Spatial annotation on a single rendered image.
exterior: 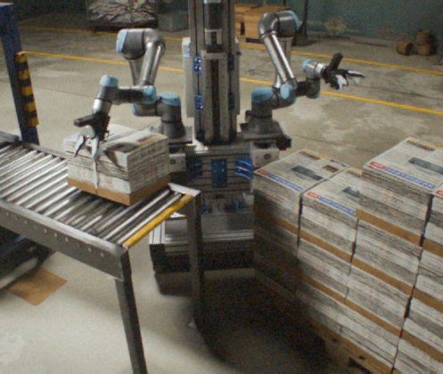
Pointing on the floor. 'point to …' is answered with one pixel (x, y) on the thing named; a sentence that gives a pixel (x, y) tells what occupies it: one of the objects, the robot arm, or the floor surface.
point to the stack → (291, 211)
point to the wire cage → (120, 12)
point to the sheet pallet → (244, 24)
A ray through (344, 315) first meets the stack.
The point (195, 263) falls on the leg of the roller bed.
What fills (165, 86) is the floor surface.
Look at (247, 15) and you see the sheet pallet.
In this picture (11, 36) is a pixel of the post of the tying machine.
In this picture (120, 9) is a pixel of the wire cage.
